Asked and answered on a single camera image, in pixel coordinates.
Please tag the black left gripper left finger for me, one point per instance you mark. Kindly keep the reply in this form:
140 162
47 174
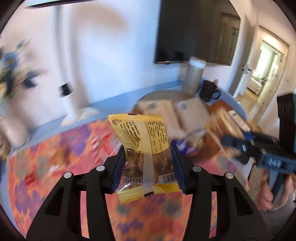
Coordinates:
59 217

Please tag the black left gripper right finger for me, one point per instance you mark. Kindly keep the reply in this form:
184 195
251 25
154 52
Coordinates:
220 209

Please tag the beige pastry packet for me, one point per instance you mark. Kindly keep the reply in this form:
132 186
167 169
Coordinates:
192 114

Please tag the yellow cake snack packet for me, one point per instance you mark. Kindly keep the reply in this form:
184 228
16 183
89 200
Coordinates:
149 165

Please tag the white green snack packet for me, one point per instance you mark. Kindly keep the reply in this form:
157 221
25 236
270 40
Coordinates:
165 109

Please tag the person's right hand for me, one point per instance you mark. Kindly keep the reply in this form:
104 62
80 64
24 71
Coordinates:
265 197

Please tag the floral orange tablecloth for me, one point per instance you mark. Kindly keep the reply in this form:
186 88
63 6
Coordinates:
34 171

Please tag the clear sliced toast bag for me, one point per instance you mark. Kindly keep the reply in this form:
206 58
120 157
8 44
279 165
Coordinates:
221 124

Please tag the blue cracker bag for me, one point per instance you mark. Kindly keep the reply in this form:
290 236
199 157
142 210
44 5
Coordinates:
189 147

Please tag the black mug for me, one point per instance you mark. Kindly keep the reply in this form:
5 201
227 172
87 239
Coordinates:
209 91

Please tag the white ceramic vase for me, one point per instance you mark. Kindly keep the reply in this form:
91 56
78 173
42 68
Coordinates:
12 126

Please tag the grey white thermos bottle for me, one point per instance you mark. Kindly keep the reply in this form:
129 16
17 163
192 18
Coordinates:
193 75

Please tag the blue white artificial flowers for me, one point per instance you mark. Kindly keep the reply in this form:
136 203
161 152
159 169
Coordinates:
13 75

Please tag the white lamp stand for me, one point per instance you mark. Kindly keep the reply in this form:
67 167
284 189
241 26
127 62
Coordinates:
61 33

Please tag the black wall television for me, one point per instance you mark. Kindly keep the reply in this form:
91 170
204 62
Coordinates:
205 29

